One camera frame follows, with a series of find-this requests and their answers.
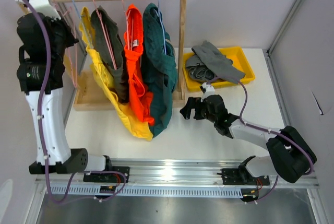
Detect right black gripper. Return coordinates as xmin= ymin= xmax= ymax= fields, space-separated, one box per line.
xmin=180 ymin=97 xmax=218 ymax=124

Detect light blue wire hanger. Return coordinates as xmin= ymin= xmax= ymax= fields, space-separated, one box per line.
xmin=71 ymin=0 xmax=81 ymax=23

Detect grey shorts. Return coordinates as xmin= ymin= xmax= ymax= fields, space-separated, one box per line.
xmin=185 ymin=41 xmax=246 ymax=84

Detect yellow shorts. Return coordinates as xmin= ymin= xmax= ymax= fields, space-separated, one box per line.
xmin=79 ymin=7 xmax=153 ymax=141

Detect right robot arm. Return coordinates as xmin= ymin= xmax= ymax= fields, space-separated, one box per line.
xmin=180 ymin=95 xmax=317 ymax=184

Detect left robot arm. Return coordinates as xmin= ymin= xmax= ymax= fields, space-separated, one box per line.
xmin=17 ymin=13 xmax=113 ymax=182

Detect dark green shorts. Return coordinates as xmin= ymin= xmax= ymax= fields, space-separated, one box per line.
xmin=141 ymin=3 xmax=178 ymax=137

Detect olive green shorts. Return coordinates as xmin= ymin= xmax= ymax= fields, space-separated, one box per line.
xmin=91 ymin=6 xmax=129 ymax=103

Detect wooden clothes rack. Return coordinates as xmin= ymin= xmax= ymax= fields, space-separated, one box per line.
xmin=15 ymin=0 xmax=186 ymax=111

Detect yellow plastic tray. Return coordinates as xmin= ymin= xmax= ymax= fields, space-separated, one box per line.
xmin=182 ymin=46 xmax=255 ymax=92

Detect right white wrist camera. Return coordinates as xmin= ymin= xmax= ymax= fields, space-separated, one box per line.
xmin=200 ymin=82 xmax=216 ymax=102

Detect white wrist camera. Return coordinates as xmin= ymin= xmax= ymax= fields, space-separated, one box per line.
xmin=200 ymin=82 xmax=216 ymax=102
xmin=28 ymin=0 xmax=61 ymax=20

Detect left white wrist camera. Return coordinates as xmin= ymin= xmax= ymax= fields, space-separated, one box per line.
xmin=28 ymin=0 xmax=61 ymax=20

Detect pink wire hanger olive shorts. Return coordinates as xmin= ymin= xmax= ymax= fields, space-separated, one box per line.
xmin=92 ymin=0 xmax=117 ymax=69

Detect pink wire hanger orange shorts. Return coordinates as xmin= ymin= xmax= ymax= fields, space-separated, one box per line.
xmin=121 ymin=0 xmax=132 ymax=50

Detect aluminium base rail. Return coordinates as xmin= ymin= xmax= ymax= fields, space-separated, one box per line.
xmin=50 ymin=159 xmax=319 ymax=188

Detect blue wire hanger green shorts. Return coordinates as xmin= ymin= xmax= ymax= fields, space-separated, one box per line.
xmin=156 ymin=0 xmax=167 ymax=55

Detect slotted cable duct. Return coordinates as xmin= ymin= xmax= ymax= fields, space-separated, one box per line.
xmin=45 ymin=185 xmax=259 ymax=198

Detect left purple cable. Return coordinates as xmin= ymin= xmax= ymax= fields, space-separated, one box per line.
xmin=13 ymin=0 xmax=128 ymax=206

